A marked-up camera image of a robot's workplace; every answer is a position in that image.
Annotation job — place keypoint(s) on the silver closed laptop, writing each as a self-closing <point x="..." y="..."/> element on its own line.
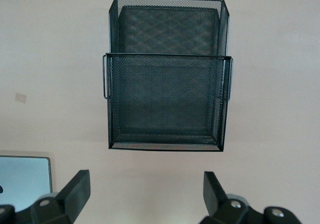
<point x="25" y="174"/>

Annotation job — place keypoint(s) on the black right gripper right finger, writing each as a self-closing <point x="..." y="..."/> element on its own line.
<point x="215" y="196"/>

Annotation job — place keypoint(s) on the black mesh two-tier tray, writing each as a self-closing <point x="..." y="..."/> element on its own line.
<point x="162" y="96"/>

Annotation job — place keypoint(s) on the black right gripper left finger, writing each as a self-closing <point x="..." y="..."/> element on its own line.
<point x="75" y="194"/>

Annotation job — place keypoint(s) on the small brown tape patch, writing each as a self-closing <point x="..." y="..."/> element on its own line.
<point x="21" y="98"/>

